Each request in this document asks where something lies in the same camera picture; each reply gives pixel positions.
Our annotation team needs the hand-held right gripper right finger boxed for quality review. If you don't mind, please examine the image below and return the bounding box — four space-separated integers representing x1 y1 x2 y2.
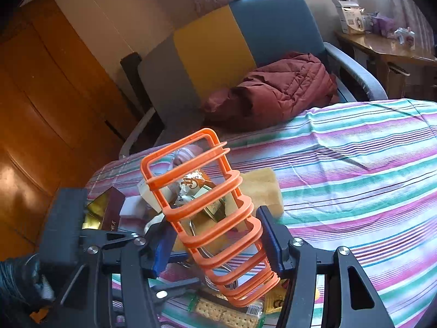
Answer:
256 206 395 328

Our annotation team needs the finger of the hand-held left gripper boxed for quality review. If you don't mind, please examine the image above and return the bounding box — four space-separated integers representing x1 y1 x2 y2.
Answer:
148 277 202 301

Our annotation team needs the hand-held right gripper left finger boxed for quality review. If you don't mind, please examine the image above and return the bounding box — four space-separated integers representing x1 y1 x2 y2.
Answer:
51 224 178 328

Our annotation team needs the orange plastic rack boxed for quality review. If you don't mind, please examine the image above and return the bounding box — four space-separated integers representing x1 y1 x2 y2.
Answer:
140 128 281 308

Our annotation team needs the yellow box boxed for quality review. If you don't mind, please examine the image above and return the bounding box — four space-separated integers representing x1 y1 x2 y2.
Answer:
84 187 127 231

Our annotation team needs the pink white striped cloth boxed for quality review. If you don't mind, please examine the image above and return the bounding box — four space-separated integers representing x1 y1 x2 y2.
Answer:
172 145 202 168

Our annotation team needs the white crumpled cloth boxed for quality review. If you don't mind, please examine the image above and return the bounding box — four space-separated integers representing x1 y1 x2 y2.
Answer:
144 212 169 235

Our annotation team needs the cracker packet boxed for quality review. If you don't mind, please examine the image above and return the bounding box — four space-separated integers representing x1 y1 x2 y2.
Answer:
188 289 265 328

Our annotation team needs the yellow snack packet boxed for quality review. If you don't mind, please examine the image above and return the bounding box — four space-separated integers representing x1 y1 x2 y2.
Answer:
264 285 287 315

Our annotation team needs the yellow sponge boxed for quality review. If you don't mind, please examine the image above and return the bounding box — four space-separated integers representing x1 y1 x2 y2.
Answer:
239 168 284 217

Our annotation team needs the large cream cardboard box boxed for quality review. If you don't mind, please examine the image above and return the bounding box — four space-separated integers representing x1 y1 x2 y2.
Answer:
137 178 161 209

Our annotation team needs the white gold snack wrapper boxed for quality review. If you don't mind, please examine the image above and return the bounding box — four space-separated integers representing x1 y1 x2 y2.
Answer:
174 172 214 207

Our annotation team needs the striped bedsheet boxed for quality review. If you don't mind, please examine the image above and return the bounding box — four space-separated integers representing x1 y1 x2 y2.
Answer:
85 98 437 328

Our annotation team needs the wooden wardrobe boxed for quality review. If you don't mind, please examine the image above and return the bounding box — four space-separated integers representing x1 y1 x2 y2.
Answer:
0 0 144 260

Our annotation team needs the maroon padded jacket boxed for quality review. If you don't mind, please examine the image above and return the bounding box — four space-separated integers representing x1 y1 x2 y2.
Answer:
203 52 340 132

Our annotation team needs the grey yellow blue sofa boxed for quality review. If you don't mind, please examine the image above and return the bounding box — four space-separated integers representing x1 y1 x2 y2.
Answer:
119 0 388 158

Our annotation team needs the wooden desk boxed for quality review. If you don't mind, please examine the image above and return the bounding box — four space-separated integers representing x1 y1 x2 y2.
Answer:
335 29 437 99

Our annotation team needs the white printed box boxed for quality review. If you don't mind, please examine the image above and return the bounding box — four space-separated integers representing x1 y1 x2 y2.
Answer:
329 0 364 35

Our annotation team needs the pink patterned curtain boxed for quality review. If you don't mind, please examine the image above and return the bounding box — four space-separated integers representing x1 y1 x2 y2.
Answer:
376 0 434 42

